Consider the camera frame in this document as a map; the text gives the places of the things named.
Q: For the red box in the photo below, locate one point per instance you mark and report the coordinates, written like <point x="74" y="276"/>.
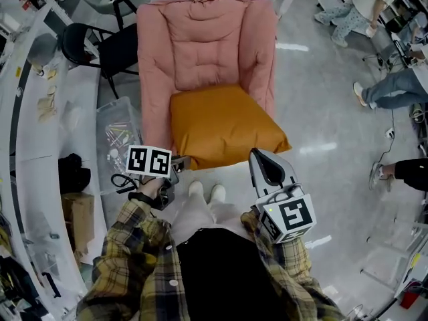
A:
<point x="410" y="299"/>

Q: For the clear plastic storage bin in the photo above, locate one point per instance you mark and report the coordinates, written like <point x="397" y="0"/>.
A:
<point x="117" y="129"/>

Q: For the person's white shoe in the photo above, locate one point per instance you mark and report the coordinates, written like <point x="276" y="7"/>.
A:
<point x="217" y="193"/>
<point x="196" y="188"/>

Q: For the white mug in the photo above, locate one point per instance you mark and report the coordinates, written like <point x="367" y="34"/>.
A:
<point x="43" y="71"/>

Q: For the person's legs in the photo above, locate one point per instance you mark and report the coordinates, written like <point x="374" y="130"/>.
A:
<point x="197" y="212"/>

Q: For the white shelving unit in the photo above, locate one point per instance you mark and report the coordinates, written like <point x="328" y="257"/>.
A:
<point x="36" y="166"/>

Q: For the orange cushion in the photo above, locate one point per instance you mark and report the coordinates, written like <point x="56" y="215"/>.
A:
<point x="224" y="125"/>

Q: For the pile of beige wooden pieces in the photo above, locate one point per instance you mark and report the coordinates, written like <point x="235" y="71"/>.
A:
<point x="47" y="107"/>

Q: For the person's torso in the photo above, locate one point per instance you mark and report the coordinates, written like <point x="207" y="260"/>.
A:
<point x="227" y="273"/>

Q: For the white power strip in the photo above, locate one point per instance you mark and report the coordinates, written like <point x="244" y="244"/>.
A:
<point x="390" y="133"/>

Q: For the person's left hand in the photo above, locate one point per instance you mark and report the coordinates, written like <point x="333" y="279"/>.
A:
<point x="148" y="186"/>

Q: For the white metal frame cart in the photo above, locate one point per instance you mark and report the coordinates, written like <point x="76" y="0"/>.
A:
<point x="391" y="263"/>

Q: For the person's right forearm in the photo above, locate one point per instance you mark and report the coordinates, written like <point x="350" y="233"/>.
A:
<point x="291" y="269"/>

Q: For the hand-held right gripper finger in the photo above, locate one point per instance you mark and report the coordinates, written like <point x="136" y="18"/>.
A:
<point x="255" y="172"/>
<point x="289" y="174"/>

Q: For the black wrist watch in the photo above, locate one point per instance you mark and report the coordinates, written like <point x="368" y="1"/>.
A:
<point x="142" y="198"/>

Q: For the brown cardboard box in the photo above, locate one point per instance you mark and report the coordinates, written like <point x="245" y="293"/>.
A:
<point x="78" y="219"/>

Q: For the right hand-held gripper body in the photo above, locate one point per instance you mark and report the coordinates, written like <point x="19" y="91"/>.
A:
<point x="294" y="214"/>

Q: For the black folding chair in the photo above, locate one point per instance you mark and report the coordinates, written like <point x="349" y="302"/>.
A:
<point x="117" y="52"/>

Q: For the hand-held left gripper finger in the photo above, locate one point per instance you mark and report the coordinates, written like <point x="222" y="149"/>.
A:
<point x="180" y="163"/>

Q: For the person's left forearm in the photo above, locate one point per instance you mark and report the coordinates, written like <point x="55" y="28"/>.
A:
<point x="133" y="246"/>

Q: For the pink padded armchair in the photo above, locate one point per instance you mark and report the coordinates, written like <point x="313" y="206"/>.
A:
<point x="200" y="45"/>

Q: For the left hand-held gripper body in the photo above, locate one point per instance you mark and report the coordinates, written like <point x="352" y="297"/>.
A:
<point x="148" y="160"/>

